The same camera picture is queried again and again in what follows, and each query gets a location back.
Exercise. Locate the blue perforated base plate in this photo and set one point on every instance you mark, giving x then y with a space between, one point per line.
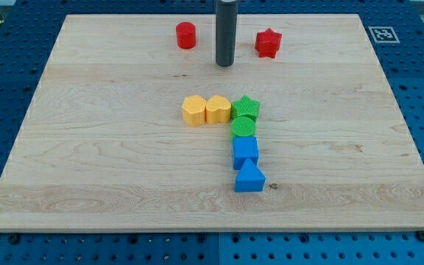
27 36

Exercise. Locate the yellow hexagon block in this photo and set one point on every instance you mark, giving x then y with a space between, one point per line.
193 109

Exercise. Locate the green cylinder block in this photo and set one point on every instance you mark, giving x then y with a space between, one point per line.
242 126

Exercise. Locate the red cylinder block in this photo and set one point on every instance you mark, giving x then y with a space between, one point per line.
186 35

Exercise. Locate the blue cube block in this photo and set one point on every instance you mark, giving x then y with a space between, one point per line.
244 148

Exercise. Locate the blue triangle block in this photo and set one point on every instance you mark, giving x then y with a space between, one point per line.
249 178

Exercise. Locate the yellow heart block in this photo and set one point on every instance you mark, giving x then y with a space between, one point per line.
218 110

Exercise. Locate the light wooden board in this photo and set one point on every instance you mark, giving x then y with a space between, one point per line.
103 147

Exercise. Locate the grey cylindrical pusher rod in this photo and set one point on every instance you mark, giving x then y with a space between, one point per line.
226 20

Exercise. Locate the white fiducial marker tag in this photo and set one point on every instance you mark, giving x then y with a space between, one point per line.
383 34

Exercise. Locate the red star block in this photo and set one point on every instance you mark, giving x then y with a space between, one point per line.
267 43

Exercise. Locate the green star block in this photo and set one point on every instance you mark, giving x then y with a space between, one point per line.
246 107

